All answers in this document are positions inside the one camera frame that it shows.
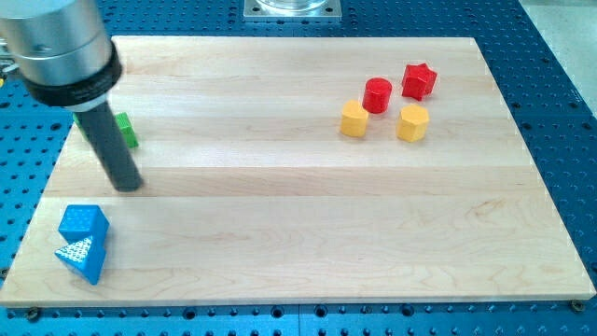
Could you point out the light wooden board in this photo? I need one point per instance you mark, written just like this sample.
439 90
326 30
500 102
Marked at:
253 195

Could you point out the left board clamp screw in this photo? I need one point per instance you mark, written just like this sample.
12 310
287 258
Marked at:
32 314

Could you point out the board clamp screw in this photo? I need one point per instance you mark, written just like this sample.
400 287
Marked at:
32 314
577 306

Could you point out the right board clamp screw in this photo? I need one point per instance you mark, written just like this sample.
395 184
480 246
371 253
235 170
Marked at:
577 306

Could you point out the yellow heart block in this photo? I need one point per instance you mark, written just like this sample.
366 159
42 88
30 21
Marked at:
354 119

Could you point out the red cylinder block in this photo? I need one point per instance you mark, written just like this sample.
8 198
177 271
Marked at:
377 95

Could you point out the yellow hexagon block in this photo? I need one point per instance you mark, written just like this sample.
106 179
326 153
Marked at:
412 123

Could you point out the red star block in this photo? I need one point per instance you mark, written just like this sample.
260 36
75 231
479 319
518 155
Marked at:
418 81

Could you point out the green wooden block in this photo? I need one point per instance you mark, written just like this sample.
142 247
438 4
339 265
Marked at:
125 126

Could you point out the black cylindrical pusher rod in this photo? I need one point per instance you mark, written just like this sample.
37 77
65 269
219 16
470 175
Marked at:
102 131

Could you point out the blue cube block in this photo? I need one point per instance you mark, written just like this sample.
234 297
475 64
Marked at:
83 220

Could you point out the blue triangular block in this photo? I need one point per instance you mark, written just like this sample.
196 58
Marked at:
84 257

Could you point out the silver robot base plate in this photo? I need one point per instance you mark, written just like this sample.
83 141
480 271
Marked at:
292 10

